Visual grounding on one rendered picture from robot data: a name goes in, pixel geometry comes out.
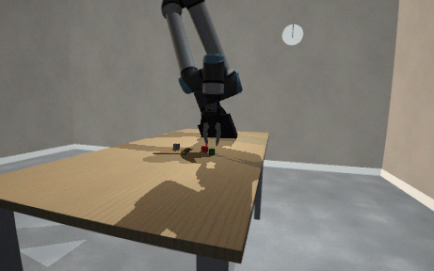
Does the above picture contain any tan flat mat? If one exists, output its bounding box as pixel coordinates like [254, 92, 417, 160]
[153, 147, 188, 154]

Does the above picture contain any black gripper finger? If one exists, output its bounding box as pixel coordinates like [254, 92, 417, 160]
[201, 115, 209, 145]
[215, 116, 224, 144]

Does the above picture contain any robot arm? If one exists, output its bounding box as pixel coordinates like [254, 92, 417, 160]
[161, 0, 243, 117]

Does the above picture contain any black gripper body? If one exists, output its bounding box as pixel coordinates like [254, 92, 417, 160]
[203, 94, 221, 123]

